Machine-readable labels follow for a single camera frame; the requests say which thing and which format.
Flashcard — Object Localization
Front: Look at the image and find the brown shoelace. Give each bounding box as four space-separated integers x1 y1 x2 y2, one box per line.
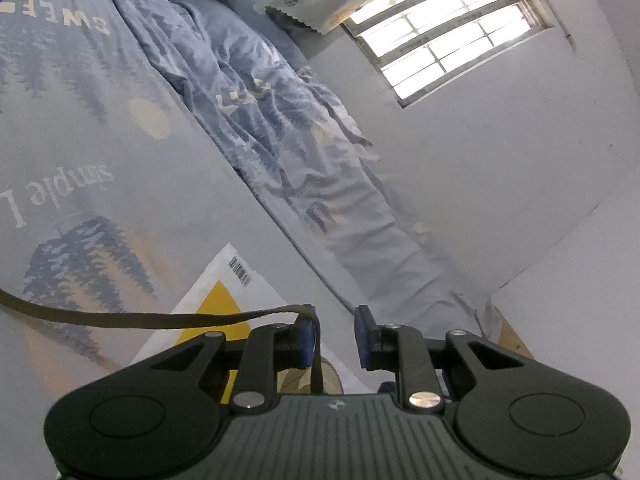
0 287 326 394

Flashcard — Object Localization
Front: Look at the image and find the blue tree print duvet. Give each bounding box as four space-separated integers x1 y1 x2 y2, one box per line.
92 0 502 334

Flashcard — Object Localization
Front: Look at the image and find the yellow and white plastic bag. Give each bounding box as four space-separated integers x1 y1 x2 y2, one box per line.
130 242 374 396

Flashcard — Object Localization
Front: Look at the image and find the beige canvas shoe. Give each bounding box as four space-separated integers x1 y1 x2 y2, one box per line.
275 357 346 396

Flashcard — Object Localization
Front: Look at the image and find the barred window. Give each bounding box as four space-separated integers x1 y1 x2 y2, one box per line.
290 0 557 109

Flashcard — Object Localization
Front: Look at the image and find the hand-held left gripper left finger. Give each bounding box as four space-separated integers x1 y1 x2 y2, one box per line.
167 317 321 413

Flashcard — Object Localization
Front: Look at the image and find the grey-blue tree print bed sheet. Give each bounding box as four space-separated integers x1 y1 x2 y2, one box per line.
0 0 382 480

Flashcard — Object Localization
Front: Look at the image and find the wooden bed board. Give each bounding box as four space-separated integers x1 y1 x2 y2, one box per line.
492 305 537 362

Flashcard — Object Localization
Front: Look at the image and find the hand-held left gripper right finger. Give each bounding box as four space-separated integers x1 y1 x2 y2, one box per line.
355 306 506 413

